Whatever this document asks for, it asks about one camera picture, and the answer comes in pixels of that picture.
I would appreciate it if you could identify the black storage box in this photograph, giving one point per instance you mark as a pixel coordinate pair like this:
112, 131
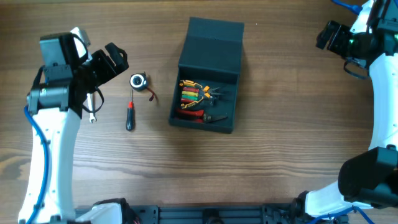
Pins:
211, 55

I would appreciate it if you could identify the orange black multicolour tool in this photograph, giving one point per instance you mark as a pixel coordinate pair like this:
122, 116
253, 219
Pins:
195, 96

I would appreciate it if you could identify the black round tape measure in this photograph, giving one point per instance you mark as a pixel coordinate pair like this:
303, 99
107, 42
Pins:
139, 82

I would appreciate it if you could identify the red handled pliers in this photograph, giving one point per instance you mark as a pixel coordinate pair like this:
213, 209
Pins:
199, 116

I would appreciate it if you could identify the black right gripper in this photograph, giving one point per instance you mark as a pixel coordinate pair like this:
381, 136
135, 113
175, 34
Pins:
334, 39

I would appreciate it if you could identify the black red handled screwdriver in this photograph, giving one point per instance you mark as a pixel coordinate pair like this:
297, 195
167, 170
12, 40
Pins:
130, 121

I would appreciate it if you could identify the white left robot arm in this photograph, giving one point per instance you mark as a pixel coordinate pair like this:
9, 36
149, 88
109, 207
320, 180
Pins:
54, 109

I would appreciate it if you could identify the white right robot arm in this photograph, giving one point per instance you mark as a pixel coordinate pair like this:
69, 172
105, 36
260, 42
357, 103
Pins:
368, 180

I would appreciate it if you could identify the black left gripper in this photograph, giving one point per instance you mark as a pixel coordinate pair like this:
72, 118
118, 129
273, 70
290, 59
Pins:
101, 64

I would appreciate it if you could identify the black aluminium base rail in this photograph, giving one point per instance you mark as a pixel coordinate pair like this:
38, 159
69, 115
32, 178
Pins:
268, 213

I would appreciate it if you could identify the small silver wrench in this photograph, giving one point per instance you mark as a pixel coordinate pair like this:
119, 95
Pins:
91, 107

